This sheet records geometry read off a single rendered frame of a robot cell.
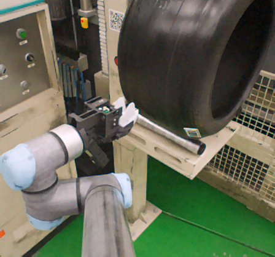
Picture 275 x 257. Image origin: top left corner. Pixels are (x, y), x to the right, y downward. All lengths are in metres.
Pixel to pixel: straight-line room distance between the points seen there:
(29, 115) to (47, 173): 0.73
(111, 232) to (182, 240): 1.45
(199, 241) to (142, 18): 1.38
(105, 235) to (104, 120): 0.29
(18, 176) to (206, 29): 0.52
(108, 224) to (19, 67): 0.90
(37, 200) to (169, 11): 0.53
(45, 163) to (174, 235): 1.39
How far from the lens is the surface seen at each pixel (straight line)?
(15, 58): 1.24
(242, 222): 2.03
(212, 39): 0.77
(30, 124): 1.33
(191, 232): 1.92
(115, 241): 0.43
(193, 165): 1.06
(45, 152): 0.59
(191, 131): 0.90
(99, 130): 0.68
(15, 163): 0.57
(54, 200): 0.64
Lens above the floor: 1.61
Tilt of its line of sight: 39 degrees down
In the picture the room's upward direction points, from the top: straight up
